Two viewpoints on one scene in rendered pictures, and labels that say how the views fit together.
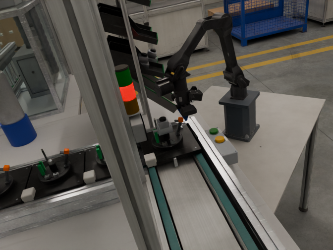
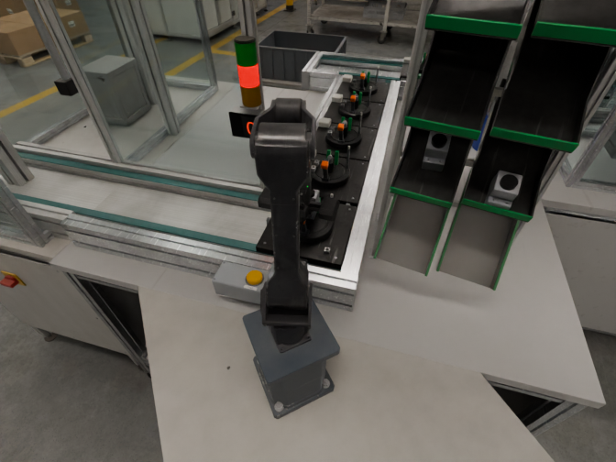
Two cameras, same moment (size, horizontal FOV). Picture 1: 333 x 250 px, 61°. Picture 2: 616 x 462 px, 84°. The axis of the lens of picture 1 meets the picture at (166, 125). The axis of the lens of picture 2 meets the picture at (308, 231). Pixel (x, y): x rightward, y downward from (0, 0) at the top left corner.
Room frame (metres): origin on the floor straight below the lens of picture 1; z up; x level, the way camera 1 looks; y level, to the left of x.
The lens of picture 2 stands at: (1.31, -0.64, 1.66)
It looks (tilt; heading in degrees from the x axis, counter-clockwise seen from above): 45 degrees down; 113
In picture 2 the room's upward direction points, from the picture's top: straight up
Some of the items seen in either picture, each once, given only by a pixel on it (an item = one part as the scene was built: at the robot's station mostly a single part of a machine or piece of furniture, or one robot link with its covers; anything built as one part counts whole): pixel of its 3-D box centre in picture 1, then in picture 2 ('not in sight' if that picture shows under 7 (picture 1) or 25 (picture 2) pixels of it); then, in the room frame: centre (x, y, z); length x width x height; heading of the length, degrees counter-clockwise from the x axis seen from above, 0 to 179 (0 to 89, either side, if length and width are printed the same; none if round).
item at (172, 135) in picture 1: (167, 139); (309, 223); (1.04, 0.01, 0.98); 0.14 x 0.14 x 0.02
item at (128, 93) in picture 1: (126, 91); (248, 73); (0.84, 0.10, 1.33); 0.05 x 0.05 x 0.05
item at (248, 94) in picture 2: (130, 104); (250, 93); (0.84, 0.10, 1.28); 0.05 x 0.05 x 0.05
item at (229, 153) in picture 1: (220, 145); (256, 285); (0.98, -0.21, 0.93); 0.21 x 0.07 x 0.06; 7
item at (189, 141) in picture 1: (167, 143); (309, 227); (1.04, 0.01, 0.96); 0.24 x 0.24 x 0.02; 7
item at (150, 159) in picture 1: (150, 160); not in sight; (0.93, 0.10, 0.97); 0.05 x 0.05 x 0.04; 7
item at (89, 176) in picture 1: (109, 149); (329, 164); (1.01, 0.26, 1.01); 0.24 x 0.24 x 0.13; 7
